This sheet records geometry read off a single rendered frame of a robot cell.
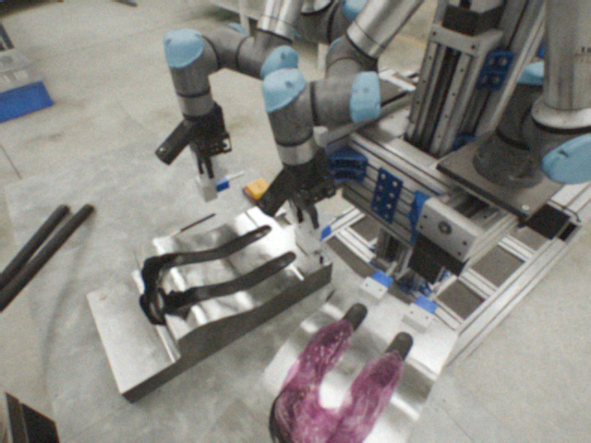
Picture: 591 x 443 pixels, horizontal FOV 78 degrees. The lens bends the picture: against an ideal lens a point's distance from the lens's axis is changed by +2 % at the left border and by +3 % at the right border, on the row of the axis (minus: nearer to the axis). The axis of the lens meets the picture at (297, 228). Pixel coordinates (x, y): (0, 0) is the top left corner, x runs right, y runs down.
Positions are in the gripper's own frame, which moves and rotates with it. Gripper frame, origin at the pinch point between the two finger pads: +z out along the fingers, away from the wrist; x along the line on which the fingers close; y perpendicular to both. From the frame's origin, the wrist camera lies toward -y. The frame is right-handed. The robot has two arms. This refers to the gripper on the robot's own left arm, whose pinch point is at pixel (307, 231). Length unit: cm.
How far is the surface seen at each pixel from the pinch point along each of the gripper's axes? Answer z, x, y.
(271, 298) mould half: 5.1, -6.4, -15.3
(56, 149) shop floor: 52, 247, -62
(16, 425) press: 8, 6, -70
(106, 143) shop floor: 59, 234, -31
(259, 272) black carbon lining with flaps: 4.4, 1.2, -14.1
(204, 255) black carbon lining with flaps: 0.5, 11.6, -22.0
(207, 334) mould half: 2.2, -6.7, -30.1
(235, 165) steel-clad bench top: 8, 50, 3
